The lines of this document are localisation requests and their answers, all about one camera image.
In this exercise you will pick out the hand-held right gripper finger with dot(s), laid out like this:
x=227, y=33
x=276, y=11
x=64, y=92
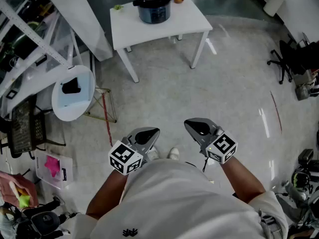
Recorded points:
x=208, y=123
x=197, y=137

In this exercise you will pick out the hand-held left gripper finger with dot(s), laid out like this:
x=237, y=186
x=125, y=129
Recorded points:
x=143, y=130
x=150, y=147

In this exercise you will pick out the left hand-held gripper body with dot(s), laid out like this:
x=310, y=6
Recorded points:
x=124, y=158

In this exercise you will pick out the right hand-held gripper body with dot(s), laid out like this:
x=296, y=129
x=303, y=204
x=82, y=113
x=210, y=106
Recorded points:
x=221, y=147

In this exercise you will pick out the dark blue pressure cooker pot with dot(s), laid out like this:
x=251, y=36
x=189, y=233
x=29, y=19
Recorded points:
x=154, y=15

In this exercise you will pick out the person's right forearm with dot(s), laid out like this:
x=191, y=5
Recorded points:
x=241, y=180

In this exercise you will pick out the person's left forearm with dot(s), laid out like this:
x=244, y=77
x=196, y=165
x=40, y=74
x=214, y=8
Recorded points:
x=104, y=195

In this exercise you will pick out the person's left white shoe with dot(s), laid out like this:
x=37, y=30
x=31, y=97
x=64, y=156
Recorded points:
x=153, y=154

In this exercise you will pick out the person's white shoe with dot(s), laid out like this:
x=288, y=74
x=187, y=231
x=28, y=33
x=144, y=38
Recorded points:
x=153, y=154
x=173, y=154

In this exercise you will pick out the person's right white shoe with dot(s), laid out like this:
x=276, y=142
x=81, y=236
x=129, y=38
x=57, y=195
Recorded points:
x=173, y=154

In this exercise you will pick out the clear plastic lidded box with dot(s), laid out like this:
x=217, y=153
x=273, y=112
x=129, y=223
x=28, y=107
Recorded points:
x=66, y=173

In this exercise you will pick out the person's white shirt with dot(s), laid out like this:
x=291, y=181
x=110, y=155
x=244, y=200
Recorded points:
x=174, y=203

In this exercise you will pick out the round white side table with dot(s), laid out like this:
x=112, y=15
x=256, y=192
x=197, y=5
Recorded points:
x=72, y=113

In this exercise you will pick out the pink paper star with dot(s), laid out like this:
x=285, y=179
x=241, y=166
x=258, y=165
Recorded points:
x=52, y=165

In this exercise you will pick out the black cloth pouch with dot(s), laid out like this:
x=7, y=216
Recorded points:
x=71, y=86

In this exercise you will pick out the grey cloth bag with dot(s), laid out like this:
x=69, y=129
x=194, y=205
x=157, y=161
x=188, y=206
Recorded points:
x=302, y=92

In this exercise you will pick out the black round device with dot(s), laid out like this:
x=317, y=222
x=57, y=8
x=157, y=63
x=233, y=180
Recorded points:
x=45, y=220

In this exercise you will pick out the black office chair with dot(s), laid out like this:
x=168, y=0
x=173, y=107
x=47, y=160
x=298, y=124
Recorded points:
x=289, y=56

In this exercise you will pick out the black metal mesh chair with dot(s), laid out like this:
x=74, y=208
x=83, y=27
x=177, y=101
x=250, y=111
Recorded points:
x=22, y=131

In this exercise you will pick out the green paper star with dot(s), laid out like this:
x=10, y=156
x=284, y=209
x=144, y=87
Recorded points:
x=24, y=201

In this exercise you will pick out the pink cloth bag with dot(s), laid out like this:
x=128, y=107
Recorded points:
x=10, y=185

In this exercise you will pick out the clear plastic storage bin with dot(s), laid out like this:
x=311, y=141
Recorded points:
x=58, y=38

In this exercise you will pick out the small green plant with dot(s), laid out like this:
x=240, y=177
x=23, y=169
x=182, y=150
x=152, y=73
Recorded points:
x=118, y=7

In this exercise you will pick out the white metal shelving rack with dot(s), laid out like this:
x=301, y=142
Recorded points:
x=37, y=40

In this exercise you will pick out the white desk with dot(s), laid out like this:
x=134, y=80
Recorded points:
x=274, y=1

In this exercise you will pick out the black camera equipment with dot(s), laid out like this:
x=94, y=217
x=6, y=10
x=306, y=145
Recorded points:
x=305, y=163

